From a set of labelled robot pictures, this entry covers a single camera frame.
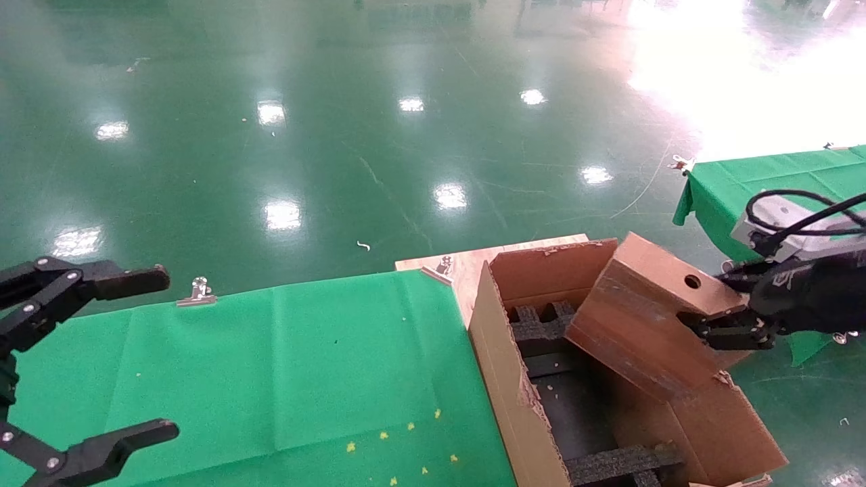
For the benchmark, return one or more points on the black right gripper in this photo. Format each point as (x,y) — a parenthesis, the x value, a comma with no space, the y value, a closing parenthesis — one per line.
(818,297)

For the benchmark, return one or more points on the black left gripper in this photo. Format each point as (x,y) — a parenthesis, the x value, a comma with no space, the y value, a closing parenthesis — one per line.
(5,379)

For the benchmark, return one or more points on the small brown cardboard box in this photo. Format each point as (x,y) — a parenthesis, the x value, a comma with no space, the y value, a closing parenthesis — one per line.
(643,318)

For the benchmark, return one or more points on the large open cardboard carton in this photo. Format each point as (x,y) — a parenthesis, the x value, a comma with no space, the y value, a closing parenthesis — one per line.
(514,406)

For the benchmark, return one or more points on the green cloth on side table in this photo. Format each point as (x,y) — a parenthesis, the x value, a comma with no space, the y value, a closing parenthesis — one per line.
(744,176)

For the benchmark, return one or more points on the large green table cloth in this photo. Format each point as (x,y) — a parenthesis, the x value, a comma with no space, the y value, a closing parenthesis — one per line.
(270,372)

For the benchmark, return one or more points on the black foam strip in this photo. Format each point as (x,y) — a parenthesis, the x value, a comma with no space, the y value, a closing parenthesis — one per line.
(551,365)

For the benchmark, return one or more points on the black foam insert block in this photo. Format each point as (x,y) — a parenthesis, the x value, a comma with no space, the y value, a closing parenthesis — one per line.
(619,467)
(541,331)

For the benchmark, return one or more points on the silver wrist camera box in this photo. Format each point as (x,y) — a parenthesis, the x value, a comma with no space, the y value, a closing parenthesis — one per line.
(778,218)

